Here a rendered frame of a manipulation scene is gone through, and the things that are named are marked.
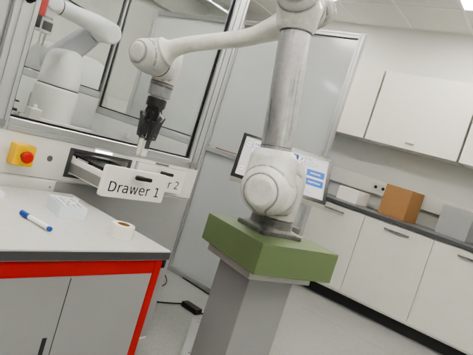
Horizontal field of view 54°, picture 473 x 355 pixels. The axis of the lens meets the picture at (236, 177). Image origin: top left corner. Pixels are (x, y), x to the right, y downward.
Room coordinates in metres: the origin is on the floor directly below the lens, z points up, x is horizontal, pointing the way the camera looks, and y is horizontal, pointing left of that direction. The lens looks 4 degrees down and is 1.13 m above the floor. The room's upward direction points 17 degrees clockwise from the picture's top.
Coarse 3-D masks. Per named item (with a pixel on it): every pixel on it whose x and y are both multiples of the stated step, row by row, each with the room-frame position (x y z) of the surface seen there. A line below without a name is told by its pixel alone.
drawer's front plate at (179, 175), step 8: (136, 168) 1.96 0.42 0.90; (144, 168) 1.99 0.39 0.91; (152, 168) 2.02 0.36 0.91; (160, 168) 2.06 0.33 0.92; (168, 168) 2.10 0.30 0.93; (168, 176) 2.10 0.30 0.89; (176, 176) 2.14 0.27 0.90; (184, 176) 2.18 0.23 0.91; (176, 184) 2.15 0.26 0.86; (168, 192) 2.13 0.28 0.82; (176, 192) 2.17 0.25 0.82
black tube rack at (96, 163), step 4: (76, 156) 1.81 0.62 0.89; (80, 156) 1.78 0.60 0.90; (84, 156) 1.82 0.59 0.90; (88, 156) 1.85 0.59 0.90; (84, 160) 1.76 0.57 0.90; (88, 160) 1.75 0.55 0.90; (92, 160) 1.79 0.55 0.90; (96, 160) 1.83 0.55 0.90; (100, 160) 1.86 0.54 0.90; (104, 160) 1.91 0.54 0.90; (108, 160) 1.95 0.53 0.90; (92, 164) 1.89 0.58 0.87; (96, 164) 1.71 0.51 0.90; (100, 164) 1.74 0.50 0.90; (104, 164) 1.78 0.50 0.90; (112, 164) 1.86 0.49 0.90; (116, 164) 1.89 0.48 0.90; (100, 168) 1.84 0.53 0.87
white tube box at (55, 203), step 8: (48, 200) 1.45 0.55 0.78; (56, 200) 1.42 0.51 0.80; (64, 200) 1.45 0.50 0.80; (56, 208) 1.39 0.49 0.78; (64, 208) 1.37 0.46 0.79; (72, 208) 1.39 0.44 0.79; (80, 208) 1.40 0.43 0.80; (64, 216) 1.38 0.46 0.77; (72, 216) 1.39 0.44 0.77; (80, 216) 1.41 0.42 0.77
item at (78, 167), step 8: (72, 160) 1.74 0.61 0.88; (80, 160) 1.89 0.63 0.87; (72, 168) 1.72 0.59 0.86; (80, 168) 1.69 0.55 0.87; (88, 168) 1.67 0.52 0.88; (96, 168) 1.65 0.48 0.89; (80, 176) 1.68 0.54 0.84; (88, 176) 1.66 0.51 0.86; (96, 176) 1.63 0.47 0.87; (96, 184) 1.62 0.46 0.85
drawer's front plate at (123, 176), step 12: (108, 168) 1.58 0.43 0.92; (120, 168) 1.62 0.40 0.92; (108, 180) 1.59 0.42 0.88; (120, 180) 1.63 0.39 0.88; (132, 180) 1.67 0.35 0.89; (156, 180) 1.76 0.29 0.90; (96, 192) 1.58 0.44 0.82; (108, 192) 1.60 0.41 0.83; (120, 192) 1.64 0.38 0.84; (132, 192) 1.68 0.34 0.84; (144, 192) 1.72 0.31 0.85
